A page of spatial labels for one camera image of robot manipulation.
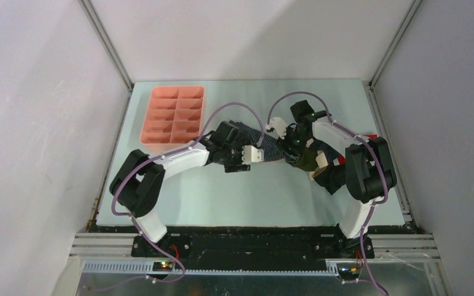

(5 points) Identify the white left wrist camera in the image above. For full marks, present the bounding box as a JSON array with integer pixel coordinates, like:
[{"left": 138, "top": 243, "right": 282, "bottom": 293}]
[{"left": 241, "top": 145, "right": 264, "bottom": 165}]

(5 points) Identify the pink compartment tray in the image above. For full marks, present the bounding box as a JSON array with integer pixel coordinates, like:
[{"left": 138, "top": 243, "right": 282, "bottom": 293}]
[{"left": 139, "top": 85, "right": 205, "bottom": 154}]

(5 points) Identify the navy striped boxer underwear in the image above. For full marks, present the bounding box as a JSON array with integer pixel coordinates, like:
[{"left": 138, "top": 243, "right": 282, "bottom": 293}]
[{"left": 229, "top": 120, "right": 284, "bottom": 162}]

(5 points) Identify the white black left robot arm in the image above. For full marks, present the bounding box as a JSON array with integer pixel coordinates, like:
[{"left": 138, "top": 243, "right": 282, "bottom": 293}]
[{"left": 109, "top": 121, "right": 264, "bottom": 257}]

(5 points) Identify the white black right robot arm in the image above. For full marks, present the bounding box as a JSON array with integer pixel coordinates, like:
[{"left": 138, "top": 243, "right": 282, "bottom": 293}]
[{"left": 267, "top": 100, "right": 397, "bottom": 258}]

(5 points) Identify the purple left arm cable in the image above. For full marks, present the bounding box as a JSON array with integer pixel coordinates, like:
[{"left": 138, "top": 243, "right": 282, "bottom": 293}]
[{"left": 112, "top": 101, "right": 267, "bottom": 285}]

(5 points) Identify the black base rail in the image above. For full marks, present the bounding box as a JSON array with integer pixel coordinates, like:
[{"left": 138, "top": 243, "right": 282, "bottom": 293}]
[{"left": 131, "top": 224, "right": 375, "bottom": 271}]

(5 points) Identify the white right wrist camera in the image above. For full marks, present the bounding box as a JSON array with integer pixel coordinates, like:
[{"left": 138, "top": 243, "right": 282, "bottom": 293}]
[{"left": 266, "top": 117, "right": 288, "bottom": 139}]

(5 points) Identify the olive green underwear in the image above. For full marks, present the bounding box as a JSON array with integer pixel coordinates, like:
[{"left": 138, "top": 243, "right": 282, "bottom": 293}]
[{"left": 293, "top": 148, "right": 318, "bottom": 172}]

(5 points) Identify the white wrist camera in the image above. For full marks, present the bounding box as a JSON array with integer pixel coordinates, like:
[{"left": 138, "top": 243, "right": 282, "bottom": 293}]
[
  {"left": 241, "top": 145, "right": 264, "bottom": 165},
  {"left": 266, "top": 117, "right": 288, "bottom": 139}
]

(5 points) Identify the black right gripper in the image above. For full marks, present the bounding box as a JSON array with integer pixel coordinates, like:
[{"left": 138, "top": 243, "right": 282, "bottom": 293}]
[{"left": 275, "top": 125, "right": 311, "bottom": 162}]

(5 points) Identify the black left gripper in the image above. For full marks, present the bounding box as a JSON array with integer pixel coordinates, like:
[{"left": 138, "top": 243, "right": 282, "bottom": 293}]
[{"left": 220, "top": 138, "right": 250, "bottom": 173}]

